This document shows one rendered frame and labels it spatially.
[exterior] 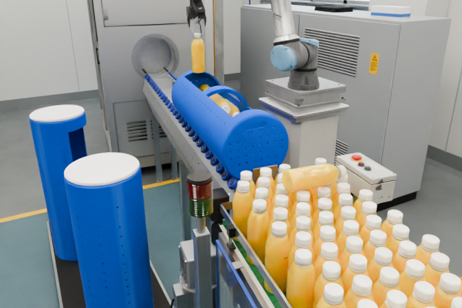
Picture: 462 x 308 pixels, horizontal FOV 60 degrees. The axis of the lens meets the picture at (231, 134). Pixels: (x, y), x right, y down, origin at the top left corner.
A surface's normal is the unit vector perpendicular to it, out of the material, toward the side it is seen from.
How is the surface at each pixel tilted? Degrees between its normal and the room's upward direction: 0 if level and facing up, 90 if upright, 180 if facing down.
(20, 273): 0
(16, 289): 0
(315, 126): 90
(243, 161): 90
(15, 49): 90
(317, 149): 90
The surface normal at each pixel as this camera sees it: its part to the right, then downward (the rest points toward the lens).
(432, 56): 0.46, 0.32
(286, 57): -0.63, 0.40
